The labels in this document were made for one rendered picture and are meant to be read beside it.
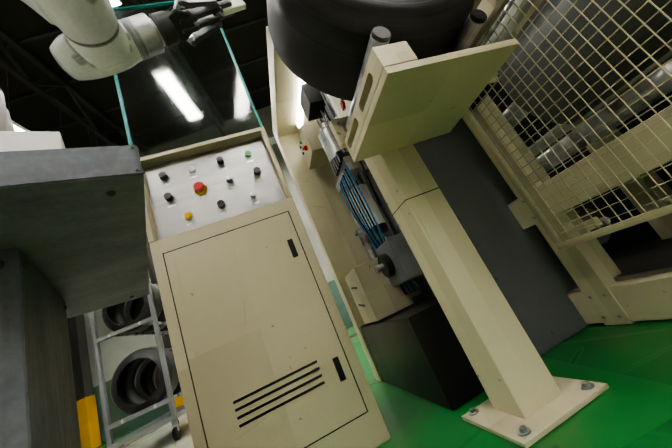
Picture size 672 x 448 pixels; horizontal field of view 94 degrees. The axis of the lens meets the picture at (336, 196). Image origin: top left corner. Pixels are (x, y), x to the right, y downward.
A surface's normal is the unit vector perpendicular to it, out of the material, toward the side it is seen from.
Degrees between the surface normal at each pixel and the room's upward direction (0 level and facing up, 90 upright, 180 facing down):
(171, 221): 90
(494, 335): 90
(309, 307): 90
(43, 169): 90
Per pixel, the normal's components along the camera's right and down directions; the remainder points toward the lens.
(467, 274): 0.14, -0.42
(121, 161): 0.44, -0.50
